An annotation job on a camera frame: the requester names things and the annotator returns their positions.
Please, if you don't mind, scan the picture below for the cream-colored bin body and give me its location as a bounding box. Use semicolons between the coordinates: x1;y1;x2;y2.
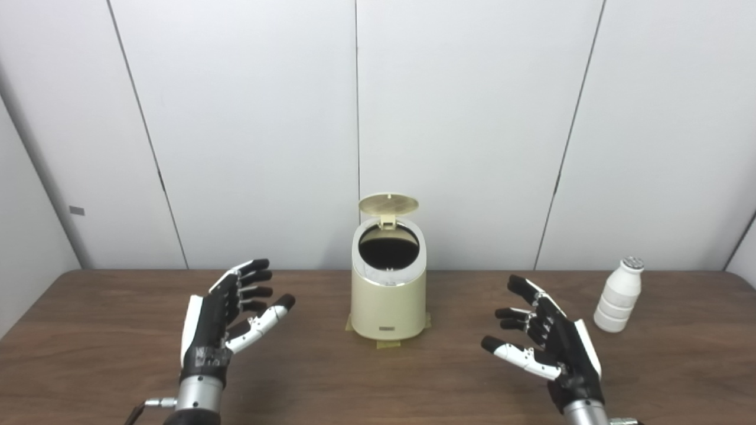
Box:
351;217;428;341

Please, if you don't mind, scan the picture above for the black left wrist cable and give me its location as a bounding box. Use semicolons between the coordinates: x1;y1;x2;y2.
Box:
124;397;178;425

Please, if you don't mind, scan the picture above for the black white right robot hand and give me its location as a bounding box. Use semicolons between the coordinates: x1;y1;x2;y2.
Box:
481;274;605;413

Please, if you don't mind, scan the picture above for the small white plastic bottle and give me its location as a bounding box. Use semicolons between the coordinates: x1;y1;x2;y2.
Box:
594;256;645;333

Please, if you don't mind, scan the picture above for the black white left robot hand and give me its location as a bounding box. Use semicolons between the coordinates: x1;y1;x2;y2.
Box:
180;259;296;384

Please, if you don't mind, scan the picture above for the cream round bin lid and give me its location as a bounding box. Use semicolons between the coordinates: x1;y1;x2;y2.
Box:
359;193;420;230

